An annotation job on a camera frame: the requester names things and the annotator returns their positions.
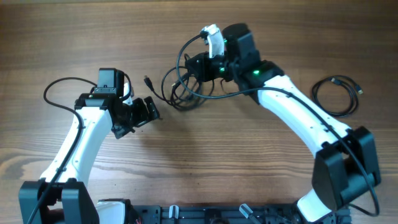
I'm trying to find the black USB cable bundle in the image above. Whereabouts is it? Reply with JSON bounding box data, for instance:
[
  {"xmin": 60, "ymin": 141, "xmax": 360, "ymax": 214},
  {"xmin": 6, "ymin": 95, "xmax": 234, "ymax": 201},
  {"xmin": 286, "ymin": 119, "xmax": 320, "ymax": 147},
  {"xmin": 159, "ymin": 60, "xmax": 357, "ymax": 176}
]
[{"xmin": 143, "ymin": 53, "xmax": 215, "ymax": 112}]

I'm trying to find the black separated USB cable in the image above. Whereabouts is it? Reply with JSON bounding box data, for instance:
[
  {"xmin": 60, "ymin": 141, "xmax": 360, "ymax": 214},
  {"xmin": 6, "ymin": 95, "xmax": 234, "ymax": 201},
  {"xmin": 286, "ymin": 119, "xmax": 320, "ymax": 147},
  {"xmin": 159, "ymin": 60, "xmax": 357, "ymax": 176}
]
[{"xmin": 310, "ymin": 75, "xmax": 364, "ymax": 118}]

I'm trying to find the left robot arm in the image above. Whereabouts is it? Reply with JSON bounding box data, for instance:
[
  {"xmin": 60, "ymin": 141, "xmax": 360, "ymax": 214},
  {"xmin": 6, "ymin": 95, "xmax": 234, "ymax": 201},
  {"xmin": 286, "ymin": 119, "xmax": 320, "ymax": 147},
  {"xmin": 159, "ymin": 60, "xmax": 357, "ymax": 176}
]
[{"xmin": 19, "ymin": 68, "xmax": 159, "ymax": 223}]

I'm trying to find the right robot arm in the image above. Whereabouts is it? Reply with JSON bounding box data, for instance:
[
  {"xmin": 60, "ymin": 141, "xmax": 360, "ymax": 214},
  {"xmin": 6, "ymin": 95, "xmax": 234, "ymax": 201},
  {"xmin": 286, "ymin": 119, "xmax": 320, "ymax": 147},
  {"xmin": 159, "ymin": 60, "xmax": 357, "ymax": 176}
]
[{"xmin": 185, "ymin": 24, "xmax": 381, "ymax": 223}]

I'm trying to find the black right camera cable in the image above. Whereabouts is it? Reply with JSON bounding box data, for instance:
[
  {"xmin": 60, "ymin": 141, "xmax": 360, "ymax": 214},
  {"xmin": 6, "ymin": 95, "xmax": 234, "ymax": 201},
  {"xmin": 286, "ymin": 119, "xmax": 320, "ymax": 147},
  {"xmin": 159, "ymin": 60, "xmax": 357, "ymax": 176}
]
[{"xmin": 175, "ymin": 33, "xmax": 381, "ymax": 218}]

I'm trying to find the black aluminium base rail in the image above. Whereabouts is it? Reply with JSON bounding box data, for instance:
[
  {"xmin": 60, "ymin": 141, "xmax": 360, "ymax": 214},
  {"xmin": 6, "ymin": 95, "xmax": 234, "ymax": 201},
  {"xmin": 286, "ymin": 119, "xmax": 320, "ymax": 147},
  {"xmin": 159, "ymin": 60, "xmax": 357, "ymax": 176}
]
[{"xmin": 96, "ymin": 203, "xmax": 352, "ymax": 224}]

